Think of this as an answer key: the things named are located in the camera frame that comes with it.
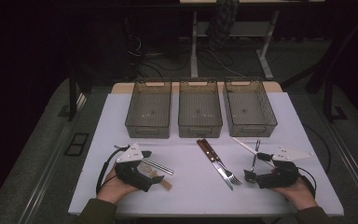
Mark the small wooden spoon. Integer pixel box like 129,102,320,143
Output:
138,162,173,191

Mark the person's right hand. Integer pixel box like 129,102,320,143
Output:
269,176,320,212

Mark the metal spoon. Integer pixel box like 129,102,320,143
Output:
250,139,261,173

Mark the metal chopstick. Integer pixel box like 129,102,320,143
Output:
143,157,175,173
142,160,173,175

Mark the metal floor rail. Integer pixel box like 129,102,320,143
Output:
327,120,358,213
18,92,88,224

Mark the wooden-handled fork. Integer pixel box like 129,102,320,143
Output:
201,138,243,187

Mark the transparent brown plastic bin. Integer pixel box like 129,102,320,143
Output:
177,78,224,139
124,78,172,139
223,77,278,138

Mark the black metal stand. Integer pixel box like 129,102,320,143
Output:
67,66,94,122
281,12,358,124

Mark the white table cover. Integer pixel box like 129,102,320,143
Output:
67,91,345,217

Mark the dark hanging cloth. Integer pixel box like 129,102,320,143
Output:
204,0,241,49

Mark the person's left hand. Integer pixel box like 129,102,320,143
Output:
96,166,139,204

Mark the white metal table frame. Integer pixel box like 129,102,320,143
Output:
180,0,325,80

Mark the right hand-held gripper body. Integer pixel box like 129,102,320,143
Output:
255,146,315,189

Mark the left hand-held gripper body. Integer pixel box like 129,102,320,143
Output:
115,143,154,193

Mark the white chopstick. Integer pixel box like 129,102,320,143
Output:
230,136,276,168

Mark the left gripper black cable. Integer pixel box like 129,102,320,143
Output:
95,144,131,194

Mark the tangle of floor cables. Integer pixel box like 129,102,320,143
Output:
127,34,246,78

